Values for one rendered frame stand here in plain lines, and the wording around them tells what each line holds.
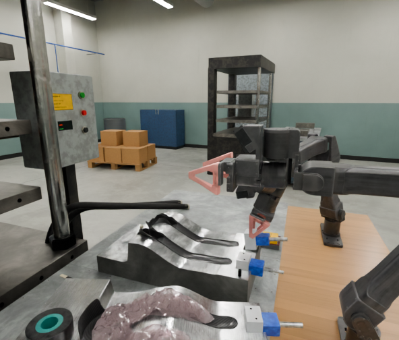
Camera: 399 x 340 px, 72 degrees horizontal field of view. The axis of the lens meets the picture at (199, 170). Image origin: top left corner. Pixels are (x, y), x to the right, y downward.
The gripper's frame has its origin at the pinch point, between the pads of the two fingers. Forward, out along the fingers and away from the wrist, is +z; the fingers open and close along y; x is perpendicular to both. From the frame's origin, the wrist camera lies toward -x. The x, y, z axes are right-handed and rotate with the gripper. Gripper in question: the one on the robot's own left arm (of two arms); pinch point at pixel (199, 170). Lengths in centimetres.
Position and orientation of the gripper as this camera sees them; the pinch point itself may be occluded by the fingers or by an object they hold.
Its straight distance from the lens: 64.6
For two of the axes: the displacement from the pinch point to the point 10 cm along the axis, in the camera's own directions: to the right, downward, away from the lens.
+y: -3.3, 2.3, -9.1
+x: 0.2, 9.7, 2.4
